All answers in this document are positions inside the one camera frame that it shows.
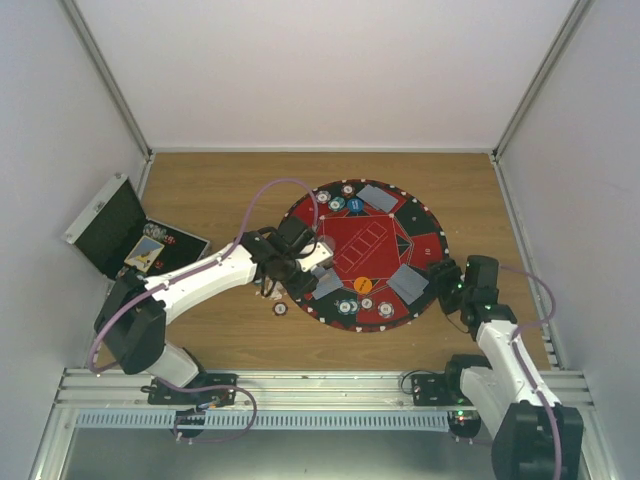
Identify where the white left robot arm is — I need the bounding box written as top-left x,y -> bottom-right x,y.
88,226 -> 333,404

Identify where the dealt card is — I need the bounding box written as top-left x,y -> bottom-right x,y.
387,264 -> 429,304
312,269 -> 343,300
356,185 -> 399,213

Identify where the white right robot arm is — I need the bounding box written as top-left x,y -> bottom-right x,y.
412,255 -> 584,479

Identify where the card box in case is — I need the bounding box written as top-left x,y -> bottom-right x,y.
124,235 -> 165,273

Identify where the aluminium poker case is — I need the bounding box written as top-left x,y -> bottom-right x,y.
64,173 -> 210,281

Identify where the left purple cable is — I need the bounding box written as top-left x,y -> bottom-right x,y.
88,178 -> 321,376

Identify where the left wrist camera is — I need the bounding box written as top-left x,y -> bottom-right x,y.
277,216 -> 315,253

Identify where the blue 10 chip bottom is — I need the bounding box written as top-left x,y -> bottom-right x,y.
377,302 -> 395,319

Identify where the slotted cable duct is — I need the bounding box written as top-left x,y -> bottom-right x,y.
75,409 -> 449,432

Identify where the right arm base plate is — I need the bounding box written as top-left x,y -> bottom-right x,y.
399,370 -> 471,408

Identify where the clear round dealer button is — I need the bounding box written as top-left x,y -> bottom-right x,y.
322,236 -> 336,252

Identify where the round red black poker mat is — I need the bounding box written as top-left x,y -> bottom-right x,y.
285,179 -> 449,333

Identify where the blue small blind button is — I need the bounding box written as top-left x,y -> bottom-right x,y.
346,198 -> 364,213

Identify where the front aluminium rail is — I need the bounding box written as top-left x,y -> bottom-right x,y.
53,368 -> 595,412

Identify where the green 50 chip bottom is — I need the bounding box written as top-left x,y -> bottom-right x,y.
337,299 -> 360,315

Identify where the orange 100 chip stack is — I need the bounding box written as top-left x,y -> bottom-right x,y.
272,302 -> 288,316

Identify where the orange big blind button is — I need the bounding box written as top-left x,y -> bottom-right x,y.
353,276 -> 373,295

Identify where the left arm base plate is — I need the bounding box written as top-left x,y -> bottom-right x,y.
140,372 -> 238,406

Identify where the dealt card top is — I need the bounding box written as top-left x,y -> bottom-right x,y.
356,185 -> 399,213

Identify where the green 50 chip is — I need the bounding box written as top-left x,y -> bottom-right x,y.
328,197 -> 346,212
337,299 -> 360,315

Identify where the green 50 chip top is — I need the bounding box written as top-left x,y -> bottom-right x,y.
328,197 -> 346,212

